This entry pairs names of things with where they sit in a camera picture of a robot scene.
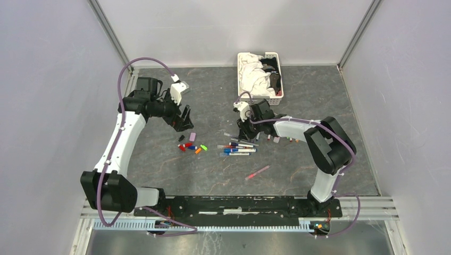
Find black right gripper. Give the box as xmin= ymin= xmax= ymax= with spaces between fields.
xmin=236 ymin=113 xmax=263 ymax=141

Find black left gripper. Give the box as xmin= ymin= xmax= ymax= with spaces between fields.
xmin=150 ymin=89 xmax=194 ymax=132

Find clear purple ink pen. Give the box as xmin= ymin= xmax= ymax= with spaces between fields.
xmin=224 ymin=132 xmax=246 ymax=141

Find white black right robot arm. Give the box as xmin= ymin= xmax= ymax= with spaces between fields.
xmin=233 ymin=99 xmax=356 ymax=217

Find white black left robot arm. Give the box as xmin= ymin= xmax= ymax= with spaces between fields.
xmin=80 ymin=77 xmax=194 ymax=213

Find clear blue ballpoint pen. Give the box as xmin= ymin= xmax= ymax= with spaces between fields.
xmin=219 ymin=152 xmax=251 ymax=157

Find clear red ballpoint pen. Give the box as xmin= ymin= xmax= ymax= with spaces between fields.
xmin=217 ymin=145 xmax=250 ymax=149

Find pink gel pen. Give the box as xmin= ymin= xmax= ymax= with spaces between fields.
xmin=245 ymin=165 xmax=270 ymax=181

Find blue capped thick marker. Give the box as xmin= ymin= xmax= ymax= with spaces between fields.
xmin=223 ymin=148 xmax=257 ymax=153

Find white cloth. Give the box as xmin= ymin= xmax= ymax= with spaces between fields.
xmin=238 ymin=53 xmax=276 ymax=98

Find black cloth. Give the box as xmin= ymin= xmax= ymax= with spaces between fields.
xmin=261 ymin=57 xmax=282 ymax=96

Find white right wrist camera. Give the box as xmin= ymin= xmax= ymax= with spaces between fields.
xmin=233 ymin=101 xmax=251 ymax=122

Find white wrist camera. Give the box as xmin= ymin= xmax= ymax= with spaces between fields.
xmin=170 ymin=81 xmax=190 ymax=105
xmin=233 ymin=101 xmax=251 ymax=122

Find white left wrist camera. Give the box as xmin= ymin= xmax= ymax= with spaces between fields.
xmin=170 ymin=81 xmax=190 ymax=105

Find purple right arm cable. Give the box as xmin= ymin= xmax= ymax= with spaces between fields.
xmin=234 ymin=90 xmax=362 ymax=239

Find white slotted cable duct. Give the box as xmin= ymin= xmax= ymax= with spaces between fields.
xmin=93 ymin=219 xmax=314 ymax=233

